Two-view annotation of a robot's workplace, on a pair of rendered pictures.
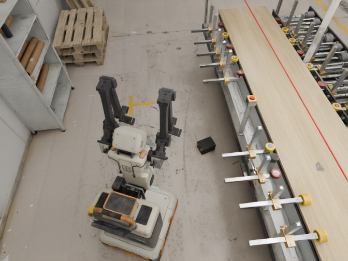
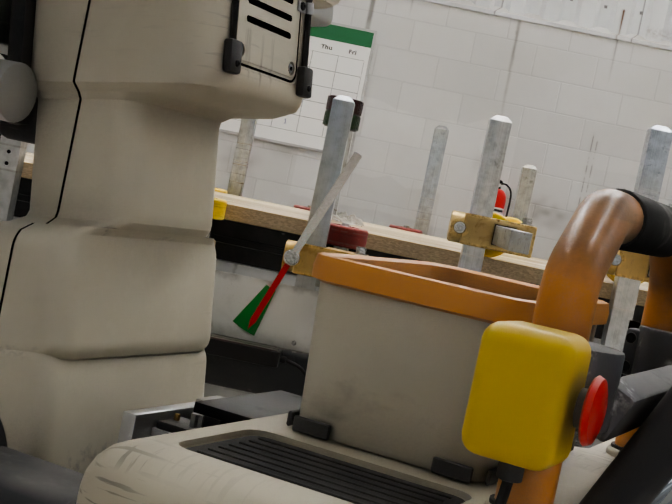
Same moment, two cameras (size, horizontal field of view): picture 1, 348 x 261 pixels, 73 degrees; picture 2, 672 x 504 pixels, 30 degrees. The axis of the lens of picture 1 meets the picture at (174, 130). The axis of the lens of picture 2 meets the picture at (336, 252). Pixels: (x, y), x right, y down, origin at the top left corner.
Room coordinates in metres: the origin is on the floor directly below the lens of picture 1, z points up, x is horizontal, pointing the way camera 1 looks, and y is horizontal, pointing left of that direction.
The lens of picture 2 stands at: (0.66, 1.31, 0.97)
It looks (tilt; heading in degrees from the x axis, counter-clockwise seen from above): 3 degrees down; 275
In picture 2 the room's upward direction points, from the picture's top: 12 degrees clockwise
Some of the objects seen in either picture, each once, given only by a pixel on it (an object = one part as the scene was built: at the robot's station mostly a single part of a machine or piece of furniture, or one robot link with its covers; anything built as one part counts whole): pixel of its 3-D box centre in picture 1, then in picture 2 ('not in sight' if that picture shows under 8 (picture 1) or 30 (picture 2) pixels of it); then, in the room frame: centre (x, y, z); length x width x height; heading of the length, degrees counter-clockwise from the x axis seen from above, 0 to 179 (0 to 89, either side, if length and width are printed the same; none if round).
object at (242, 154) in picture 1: (245, 154); not in sight; (1.07, -0.64, 0.82); 0.43 x 0.03 x 0.04; 93
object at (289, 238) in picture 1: (287, 236); (645, 265); (0.34, -0.73, 0.95); 0.14 x 0.06 x 0.05; 3
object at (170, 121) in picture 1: (168, 112); not in sight; (1.11, 0.03, 1.40); 0.11 x 0.06 x 0.43; 70
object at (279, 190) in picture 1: (271, 200); (470, 263); (0.61, -0.71, 0.89); 0.04 x 0.04 x 0.48; 3
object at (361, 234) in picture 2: (274, 175); (339, 256); (0.83, -0.81, 0.85); 0.08 x 0.08 x 0.11
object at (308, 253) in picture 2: (260, 175); (325, 262); (0.84, -0.70, 0.85); 0.14 x 0.06 x 0.05; 3
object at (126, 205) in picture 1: (121, 205); (456, 359); (0.64, 0.44, 0.87); 0.23 x 0.15 x 0.11; 70
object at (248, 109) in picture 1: (244, 119); (11, 147); (1.37, -0.67, 0.93); 0.05 x 0.05 x 0.45; 3
